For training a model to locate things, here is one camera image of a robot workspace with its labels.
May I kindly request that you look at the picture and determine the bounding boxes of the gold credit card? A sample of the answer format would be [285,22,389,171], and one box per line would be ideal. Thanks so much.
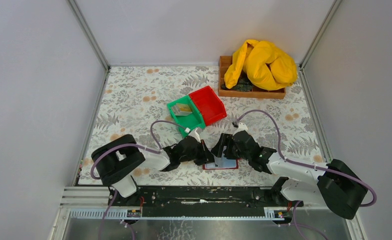
[173,103,192,112]

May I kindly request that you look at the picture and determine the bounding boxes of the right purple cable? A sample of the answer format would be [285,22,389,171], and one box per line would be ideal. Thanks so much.
[233,109,378,240]

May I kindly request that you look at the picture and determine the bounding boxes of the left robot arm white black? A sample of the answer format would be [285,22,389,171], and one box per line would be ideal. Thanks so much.
[91,134,214,198]

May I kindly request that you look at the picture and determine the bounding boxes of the red leather card holder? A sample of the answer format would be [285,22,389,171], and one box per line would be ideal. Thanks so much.
[202,156,240,171]

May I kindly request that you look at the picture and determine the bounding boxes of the wooden tray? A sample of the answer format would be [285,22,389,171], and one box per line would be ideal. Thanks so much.
[218,56,286,100]

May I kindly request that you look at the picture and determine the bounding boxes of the yellow cloth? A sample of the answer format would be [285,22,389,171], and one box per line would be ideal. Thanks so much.
[224,39,297,91]

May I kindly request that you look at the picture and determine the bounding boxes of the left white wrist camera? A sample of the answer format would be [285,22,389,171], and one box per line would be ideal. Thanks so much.
[185,127,203,143]

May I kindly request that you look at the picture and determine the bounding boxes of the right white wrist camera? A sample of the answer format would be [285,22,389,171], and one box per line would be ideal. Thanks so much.
[232,121,248,135]

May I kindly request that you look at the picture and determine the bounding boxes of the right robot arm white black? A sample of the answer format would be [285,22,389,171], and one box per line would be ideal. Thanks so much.
[211,130,368,219]

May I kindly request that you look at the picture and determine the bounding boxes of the silver cards in green bin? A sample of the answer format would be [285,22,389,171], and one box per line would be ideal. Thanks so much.
[173,111,193,117]

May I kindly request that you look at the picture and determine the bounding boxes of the floral table mat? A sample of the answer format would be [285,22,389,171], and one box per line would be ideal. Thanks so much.
[77,66,325,186]

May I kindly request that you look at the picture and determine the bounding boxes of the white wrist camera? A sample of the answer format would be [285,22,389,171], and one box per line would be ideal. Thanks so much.
[232,121,248,135]
[185,127,203,143]

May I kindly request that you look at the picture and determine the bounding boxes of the red plastic bin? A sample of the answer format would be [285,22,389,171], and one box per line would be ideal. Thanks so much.
[189,86,227,126]

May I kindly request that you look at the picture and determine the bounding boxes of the dark green item in tray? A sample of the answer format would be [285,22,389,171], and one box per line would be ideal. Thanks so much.
[220,75,253,92]

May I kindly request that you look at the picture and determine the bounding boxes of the green plastic bin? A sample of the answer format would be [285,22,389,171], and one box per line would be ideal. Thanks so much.
[167,95,206,137]

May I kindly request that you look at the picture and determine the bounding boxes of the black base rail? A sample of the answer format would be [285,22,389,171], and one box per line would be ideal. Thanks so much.
[108,185,296,218]

